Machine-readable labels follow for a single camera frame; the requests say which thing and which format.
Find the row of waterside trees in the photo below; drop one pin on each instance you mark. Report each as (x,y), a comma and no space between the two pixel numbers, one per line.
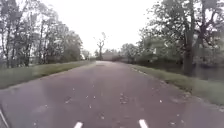
(160,50)

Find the reddish grey asphalt path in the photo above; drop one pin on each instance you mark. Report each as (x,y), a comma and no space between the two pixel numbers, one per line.
(106,90)

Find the large tree trunk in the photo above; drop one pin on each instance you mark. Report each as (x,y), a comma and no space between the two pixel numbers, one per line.
(188,56)

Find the robot's own part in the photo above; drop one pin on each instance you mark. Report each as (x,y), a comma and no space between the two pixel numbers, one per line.
(143,123)
(78,125)

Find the grass verge beside water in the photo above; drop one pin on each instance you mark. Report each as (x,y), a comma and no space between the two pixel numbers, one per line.
(186,82)

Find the row of leafy trees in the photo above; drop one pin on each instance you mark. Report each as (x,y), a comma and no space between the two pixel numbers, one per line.
(36,36)

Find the bare branched tree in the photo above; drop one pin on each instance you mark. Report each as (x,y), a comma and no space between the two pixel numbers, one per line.
(100,45)

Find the grass verge with trees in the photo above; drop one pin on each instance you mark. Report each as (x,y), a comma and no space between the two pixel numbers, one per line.
(30,72)

